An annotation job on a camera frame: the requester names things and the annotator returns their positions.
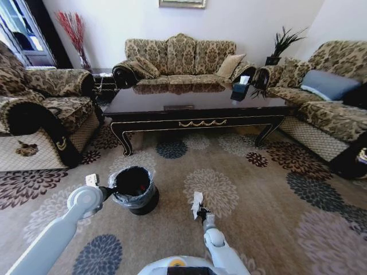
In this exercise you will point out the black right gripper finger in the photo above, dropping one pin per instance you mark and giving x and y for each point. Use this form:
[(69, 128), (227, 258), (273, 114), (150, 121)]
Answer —
[(199, 208), (205, 208)]

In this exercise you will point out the white tissue trash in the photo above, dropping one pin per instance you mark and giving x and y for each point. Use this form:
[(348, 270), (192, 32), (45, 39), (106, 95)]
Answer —
[(197, 200)]

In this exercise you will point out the black trash bin with liner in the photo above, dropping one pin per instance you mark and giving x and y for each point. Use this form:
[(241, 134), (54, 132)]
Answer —
[(143, 200)]

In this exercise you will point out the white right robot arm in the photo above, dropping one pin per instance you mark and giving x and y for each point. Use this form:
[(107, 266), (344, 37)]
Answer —
[(215, 243)]

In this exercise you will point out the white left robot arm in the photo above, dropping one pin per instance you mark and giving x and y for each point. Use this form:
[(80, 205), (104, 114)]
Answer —
[(54, 226)]

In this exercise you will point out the floral patterned rug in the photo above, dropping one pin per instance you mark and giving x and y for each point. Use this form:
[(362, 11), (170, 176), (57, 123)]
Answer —
[(258, 206)]

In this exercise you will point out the white robot front shell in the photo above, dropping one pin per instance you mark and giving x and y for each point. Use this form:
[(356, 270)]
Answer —
[(177, 266)]

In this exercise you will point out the dark wooden coffee table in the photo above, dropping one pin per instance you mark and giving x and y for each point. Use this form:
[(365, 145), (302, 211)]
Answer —
[(186, 100)]

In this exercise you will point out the dark side table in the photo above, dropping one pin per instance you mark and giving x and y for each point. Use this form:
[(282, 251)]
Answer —
[(103, 78)]

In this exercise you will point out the patterned armchair with black trim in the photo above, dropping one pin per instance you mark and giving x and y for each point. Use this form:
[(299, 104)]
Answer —
[(43, 94)]

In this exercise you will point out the black tissue box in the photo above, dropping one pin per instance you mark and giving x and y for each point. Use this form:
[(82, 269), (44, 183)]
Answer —
[(240, 87)]

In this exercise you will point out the patterned sofa cushion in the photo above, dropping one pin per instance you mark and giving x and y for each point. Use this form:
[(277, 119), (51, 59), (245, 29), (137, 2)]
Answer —
[(147, 66), (292, 71)]

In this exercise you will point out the beige quilted cushion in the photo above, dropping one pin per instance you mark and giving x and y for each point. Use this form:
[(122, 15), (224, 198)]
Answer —
[(230, 66)]

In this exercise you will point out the patterned sofa with quilted base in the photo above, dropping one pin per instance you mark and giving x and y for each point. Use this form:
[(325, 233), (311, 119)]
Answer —
[(329, 120)]

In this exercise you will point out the patterned three-seat sofa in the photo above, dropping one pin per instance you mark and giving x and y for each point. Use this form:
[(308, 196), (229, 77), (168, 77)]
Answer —
[(180, 57)]

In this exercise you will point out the red dried branches in vase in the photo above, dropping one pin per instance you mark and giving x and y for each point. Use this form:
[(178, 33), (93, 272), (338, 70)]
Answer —
[(75, 31)]

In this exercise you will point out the blue-grey cushion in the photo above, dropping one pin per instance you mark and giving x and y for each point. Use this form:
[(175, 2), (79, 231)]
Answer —
[(329, 84)]

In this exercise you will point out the dark glass-door cabinet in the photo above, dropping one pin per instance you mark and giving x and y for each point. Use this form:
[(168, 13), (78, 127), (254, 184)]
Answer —
[(28, 34)]

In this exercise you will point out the green plant in black pot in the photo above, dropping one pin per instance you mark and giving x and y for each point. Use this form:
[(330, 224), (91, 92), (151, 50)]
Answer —
[(279, 46)]

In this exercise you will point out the black cushion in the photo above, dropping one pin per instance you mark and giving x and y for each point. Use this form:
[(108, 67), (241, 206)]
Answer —
[(357, 96)]

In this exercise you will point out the framed wall picture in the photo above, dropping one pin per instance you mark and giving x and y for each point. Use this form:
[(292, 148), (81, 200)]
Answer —
[(182, 3)]

